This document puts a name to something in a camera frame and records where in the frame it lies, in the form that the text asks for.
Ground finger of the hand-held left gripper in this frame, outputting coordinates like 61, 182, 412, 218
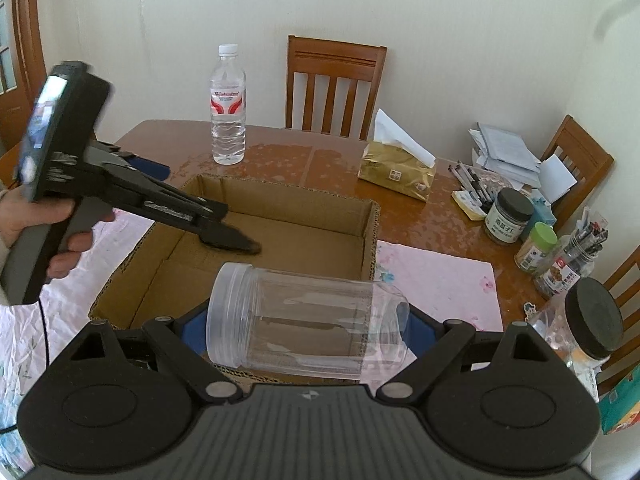
90, 143, 171, 184
101, 161, 264, 256

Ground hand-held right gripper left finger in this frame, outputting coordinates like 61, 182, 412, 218
67, 302, 240, 406

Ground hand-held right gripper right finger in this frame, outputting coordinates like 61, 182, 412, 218
377, 307, 558, 405

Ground clear plastic jar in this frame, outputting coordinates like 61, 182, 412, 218
206, 261, 411, 382

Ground person's left hand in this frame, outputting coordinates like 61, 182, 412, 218
0, 186, 119, 280

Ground pink floral cloth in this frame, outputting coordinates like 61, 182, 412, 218
0, 210, 504, 467

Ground clear water bottle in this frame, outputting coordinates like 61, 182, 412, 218
209, 44, 248, 165

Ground wooden door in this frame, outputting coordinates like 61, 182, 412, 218
0, 0, 47, 153

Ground clear plastic bag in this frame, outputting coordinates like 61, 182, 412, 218
531, 305, 572, 358

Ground yellow sticky note pad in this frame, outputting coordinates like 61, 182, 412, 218
452, 190, 486, 221

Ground green-lidded spice jar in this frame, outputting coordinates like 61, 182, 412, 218
514, 222, 559, 276

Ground dark-lidded glass jar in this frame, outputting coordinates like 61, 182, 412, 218
482, 187, 535, 246

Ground clear container of pens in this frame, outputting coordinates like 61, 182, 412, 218
532, 207, 611, 302

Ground bundle of marker pens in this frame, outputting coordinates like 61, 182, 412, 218
449, 161, 497, 212

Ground gold tissue pack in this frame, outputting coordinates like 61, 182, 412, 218
357, 109, 437, 204

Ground small teal box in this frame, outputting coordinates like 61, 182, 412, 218
530, 197, 557, 226

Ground large black-lidded plastic jar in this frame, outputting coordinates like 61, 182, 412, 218
562, 277, 625, 397

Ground stack of white papers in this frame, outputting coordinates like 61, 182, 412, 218
469, 121, 544, 189

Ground white card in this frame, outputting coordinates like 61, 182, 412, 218
539, 154, 579, 192

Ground teal cardboard box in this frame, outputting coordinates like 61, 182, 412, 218
597, 377, 640, 436

